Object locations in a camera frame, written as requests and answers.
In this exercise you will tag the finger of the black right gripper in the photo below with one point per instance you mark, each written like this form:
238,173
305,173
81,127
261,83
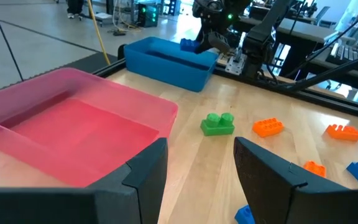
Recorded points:
203,42
220,42

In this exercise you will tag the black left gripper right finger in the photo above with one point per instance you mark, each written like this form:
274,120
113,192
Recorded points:
275,193

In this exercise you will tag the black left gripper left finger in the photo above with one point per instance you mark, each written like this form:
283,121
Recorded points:
141,186

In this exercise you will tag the orange toy brick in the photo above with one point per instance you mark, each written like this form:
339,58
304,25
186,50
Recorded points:
315,169
343,133
267,128

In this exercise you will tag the green toy brick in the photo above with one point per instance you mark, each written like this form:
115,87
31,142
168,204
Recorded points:
217,128

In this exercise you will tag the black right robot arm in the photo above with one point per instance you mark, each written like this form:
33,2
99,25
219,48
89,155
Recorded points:
259,34

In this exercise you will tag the blue plastic bin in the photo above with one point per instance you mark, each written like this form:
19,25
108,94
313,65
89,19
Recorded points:
166,71

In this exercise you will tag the computer tower with green lights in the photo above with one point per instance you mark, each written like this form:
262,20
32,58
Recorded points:
148,15

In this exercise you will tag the pink plastic bin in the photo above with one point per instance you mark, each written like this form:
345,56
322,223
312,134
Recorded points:
82,133

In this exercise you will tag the low white cart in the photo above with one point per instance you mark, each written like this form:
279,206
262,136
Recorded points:
104,16

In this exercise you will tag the grey office chair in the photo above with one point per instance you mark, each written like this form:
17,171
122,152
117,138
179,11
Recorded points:
322,14

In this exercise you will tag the black computer keyboard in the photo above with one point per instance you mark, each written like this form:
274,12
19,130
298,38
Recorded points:
350,53

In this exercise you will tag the person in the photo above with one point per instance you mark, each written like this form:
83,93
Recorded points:
75,6

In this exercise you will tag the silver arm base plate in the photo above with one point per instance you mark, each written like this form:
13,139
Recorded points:
235,63

